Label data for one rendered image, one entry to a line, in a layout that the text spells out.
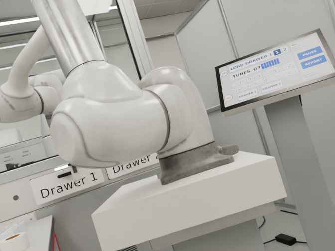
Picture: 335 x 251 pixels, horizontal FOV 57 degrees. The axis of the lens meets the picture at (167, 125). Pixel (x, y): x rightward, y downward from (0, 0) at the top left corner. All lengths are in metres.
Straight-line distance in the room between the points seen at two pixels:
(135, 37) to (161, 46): 3.64
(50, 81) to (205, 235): 0.80
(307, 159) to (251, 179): 0.95
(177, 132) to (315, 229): 1.11
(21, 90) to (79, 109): 0.56
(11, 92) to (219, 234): 0.79
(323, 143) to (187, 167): 1.75
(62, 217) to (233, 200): 0.96
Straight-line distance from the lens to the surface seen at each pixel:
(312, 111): 2.36
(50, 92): 1.21
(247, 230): 0.75
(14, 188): 1.45
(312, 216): 1.64
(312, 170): 1.58
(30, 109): 1.17
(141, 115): 0.62
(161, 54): 5.19
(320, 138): 2.39
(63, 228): 1.47
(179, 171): 0.72
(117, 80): 0.64
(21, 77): 1.12
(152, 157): 1.48
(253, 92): 1.46
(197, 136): 0.73
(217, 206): 0.63
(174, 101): 0.70
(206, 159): 0.73
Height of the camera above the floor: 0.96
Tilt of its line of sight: 1 degrees up
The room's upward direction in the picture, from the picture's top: 17 degrees counter-clockwise
